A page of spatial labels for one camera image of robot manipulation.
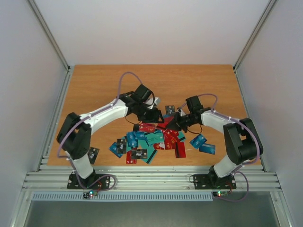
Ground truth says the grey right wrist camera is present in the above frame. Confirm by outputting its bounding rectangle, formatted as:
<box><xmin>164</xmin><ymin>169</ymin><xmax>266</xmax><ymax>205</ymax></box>
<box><xmin>177</xmin><ymin>107</ymin><xmax>186</xmax><ymax>116</ymax></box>

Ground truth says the blue card far right upper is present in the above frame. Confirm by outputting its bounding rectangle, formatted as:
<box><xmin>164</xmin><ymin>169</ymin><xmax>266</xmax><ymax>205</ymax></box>
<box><xmin>190</xmin><ymin>134</ymin><xmax>207</xmax><ymax>149</ymax></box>

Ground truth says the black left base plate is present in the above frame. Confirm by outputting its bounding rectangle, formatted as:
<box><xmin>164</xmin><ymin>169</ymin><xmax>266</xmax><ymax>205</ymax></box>
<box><xmin>67</xmin><ymin>174</ymin><xmax>111</xmax><ymax>190</ymax></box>

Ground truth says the lone black VIP card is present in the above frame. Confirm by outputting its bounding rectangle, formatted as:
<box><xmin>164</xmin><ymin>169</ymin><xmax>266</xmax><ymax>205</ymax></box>
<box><xmin>88</xmin><ymin>147</ymin><xmax>99</xmax><ymax>164</ymax></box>

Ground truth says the black card near right arm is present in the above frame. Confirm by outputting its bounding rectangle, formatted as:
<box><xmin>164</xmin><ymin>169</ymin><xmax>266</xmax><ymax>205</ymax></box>
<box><xmin>165</xmin><ymin>105</ymin><xmax>175</xmax><ymax>115</ymax></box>

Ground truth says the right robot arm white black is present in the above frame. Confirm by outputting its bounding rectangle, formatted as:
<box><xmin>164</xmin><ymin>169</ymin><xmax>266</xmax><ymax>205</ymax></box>
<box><xmin>166</xmin><ymin>96</ymin><xmax>263</xmax><ymax>189</ymax></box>

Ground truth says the teal card with black stripe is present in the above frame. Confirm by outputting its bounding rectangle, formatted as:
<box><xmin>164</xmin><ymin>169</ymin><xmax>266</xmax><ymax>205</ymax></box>
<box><xmin>146</xmin><ymin>149</ymin><xmax>158</xmax><ymax>164</ymax></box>

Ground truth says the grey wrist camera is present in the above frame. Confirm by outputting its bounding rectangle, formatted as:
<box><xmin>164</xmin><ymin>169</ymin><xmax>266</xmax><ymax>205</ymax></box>
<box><xmin>146</xmin><ymin>97</ymin><xmax>160</xmax><ymax>109</ymax></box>
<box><xmin>177</xmin><ymin>107</ymin><xmax>186</xmax><ymax>116</ymax></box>

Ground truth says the blue card far right lower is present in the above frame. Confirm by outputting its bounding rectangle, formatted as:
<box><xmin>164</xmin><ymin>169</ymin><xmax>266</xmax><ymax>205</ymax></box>
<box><xmin>199</xmin><ymin>143</ymin><xmax>215</xmax><ymax>155</ymax></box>

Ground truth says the small circuit board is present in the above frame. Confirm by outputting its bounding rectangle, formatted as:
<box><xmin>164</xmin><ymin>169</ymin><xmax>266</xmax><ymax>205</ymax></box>
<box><xmin>82</xmin><ymin>191</ymin><xmax>98</xmax><ymax>200</ymax></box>
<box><xmin>213</xmin><ymin>191</ymin><xmax>229</xmax><ymax>198</ymax></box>

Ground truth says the blue card left pile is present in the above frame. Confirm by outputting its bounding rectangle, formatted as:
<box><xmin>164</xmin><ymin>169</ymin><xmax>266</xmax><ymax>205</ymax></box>
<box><xmin>126</xmin><ymin>131</ymin><xmax>138</xmax><ymax>148</ymax></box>

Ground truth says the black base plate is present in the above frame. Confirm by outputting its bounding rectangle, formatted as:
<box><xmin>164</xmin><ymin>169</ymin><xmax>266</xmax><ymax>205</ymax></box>
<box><xmin>67</xmin><ymin>174</ymin><xmax>111</xmax><ymax>190</ymax></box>
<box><xmin>193</xmin><ymin>174</ymin><xmax>237</xmax><ymax>190</ymax></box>

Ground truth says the left small circuit board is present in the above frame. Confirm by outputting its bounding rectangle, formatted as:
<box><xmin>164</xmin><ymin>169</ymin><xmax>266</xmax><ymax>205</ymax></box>
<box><xmin>82</xmin><ymin>191</ymin><xmax>98</xmax><ymax>200</ymax></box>

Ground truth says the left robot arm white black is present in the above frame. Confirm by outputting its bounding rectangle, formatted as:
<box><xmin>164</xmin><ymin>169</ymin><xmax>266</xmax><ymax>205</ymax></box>
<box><xmin>56</xmin><ymin>84</ymin><xmax>164</xmax><ymax>188</ymax></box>

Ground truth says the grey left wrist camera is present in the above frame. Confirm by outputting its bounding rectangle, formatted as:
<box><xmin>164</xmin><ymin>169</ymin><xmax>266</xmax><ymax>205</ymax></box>
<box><xmin>146</xmin><ymin>97</ymin><xmax>160</xmax><ymax>109</ymax></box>

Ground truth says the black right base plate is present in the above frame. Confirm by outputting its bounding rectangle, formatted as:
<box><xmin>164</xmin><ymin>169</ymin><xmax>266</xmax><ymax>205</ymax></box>
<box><xmin>193</xmin><ymin>174</ymin><xmax>237</xmax><ymax>190</ymax></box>

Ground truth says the right small circuit board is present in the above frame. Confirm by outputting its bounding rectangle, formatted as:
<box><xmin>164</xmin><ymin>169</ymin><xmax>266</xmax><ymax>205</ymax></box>
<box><xmin>213</xmin><ymin>191</ymin><xmax>229</xmax><ymax>198</ymax></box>

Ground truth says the black card left pile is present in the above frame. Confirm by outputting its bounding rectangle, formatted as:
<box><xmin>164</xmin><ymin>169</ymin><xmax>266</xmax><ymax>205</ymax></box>
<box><xmin>116</xmin><ymin>138</ymin><xmax>127</xmax><ymax>154</ymax></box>

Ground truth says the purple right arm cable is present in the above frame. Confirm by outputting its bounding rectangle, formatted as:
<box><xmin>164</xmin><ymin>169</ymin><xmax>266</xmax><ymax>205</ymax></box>
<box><xmin>181</xmin><ymin>93</ymin><xmax>261</xmax><ymax>202</ymax></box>

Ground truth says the aluminium frame rail front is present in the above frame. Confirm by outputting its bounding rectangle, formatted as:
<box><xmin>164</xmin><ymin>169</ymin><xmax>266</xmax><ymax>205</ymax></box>
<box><xmin>22</xmin><ymin>165</ymin><xmax>282</xmax><ymax>192</ymax></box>

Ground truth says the black card on red card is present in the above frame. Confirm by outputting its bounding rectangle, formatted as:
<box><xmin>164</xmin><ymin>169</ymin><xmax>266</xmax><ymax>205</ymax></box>
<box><xmin>130</xmin><ymin>149</ymin><xmax>148</xmax><ymax>159</ymax></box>

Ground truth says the teal VIP card centre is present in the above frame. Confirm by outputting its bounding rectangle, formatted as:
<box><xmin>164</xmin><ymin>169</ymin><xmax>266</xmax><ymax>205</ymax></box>
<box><xmin>138</xmin><ymin>133</ymin><xmax>164</xmax><ymax>148</ymax></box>

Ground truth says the grey slotted cable duct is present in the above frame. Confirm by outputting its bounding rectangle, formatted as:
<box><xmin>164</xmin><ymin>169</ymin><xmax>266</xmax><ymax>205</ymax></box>
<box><xmin>32</xmin><ymin>192</ymin><xmax>213</xmax><ymax>202</ymax></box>

